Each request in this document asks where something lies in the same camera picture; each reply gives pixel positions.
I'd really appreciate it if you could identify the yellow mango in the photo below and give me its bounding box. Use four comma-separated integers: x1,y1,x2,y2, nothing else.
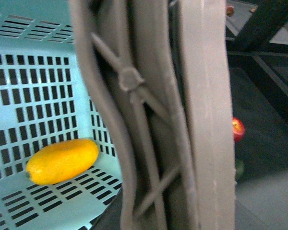
25,138,99,185

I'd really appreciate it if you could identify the light blue plastic basket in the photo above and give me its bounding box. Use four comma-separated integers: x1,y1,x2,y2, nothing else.
0,0,121,230

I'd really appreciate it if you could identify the large red apple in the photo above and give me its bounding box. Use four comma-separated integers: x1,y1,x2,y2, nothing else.
232,117,245,143

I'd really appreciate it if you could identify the dark green avocado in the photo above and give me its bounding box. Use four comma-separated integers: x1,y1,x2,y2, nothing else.
235,159,244,181

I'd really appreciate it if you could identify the small red apple left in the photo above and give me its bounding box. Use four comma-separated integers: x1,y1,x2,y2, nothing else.
226,5,235,17

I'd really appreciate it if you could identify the black metal shelf post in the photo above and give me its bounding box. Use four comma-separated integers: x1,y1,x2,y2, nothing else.
228,0,288,52

